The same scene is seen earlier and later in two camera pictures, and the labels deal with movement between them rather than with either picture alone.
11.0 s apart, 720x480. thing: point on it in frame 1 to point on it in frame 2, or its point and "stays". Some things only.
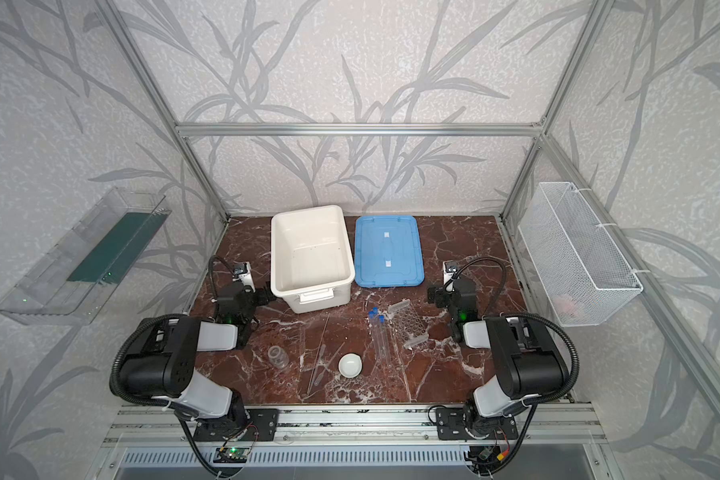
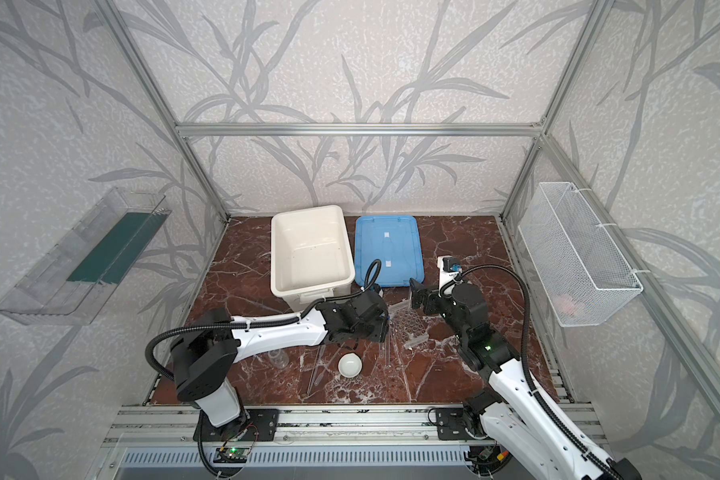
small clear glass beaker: [278, 357] stays
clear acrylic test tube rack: [407, 323] stays
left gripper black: [258, 297] to [381, 314]
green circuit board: [231, 455] stays
